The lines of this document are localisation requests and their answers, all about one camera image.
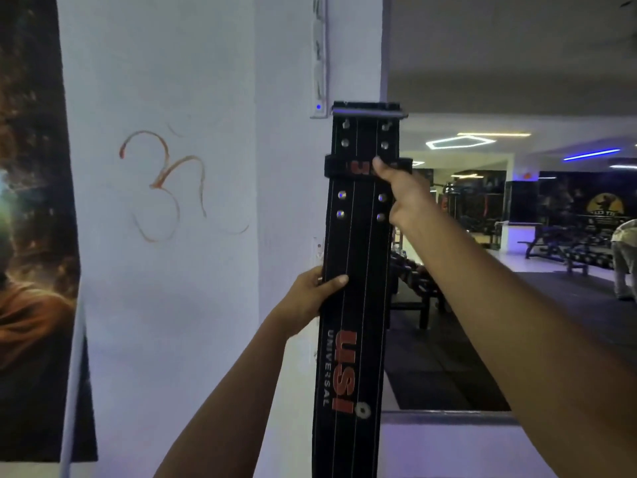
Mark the dark wall poster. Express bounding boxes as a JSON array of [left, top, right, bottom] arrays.
[[0, 0, 99, 463]]

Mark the white wall-mounted hook rack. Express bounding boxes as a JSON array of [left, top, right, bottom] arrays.
[[311, 0, 332, 120]]

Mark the person's left hand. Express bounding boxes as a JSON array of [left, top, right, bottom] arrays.
[[271, 266, 349, 339]]

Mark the person's left forearm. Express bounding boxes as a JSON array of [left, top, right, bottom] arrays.
[[153, 313, 300, 478]]

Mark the person's right forearm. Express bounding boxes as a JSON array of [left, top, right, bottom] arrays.
[[398, 209, 637, 478]]

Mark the black weight bench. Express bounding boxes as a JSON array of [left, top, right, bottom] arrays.
[[518, 225, 619, 277]]

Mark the person's right hand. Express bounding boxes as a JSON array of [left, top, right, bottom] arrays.
[[372, 156, 444, 232]]

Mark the black gym machine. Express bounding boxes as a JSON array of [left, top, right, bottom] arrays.
[[437, 180, 504, 237]]

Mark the blue ceiling light strip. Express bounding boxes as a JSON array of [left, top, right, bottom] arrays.
[[563, 148, 622, 162]]

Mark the black dumbbell rack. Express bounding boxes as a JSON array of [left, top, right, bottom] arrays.
[[389, 250, 450, 330]]

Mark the hexagonal ceiling light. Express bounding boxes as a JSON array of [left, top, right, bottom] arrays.
[[425, 134, 498, 151]]

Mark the black leather weightlifting belt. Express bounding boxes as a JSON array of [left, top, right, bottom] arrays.
[[312, 100, 414, 478]]

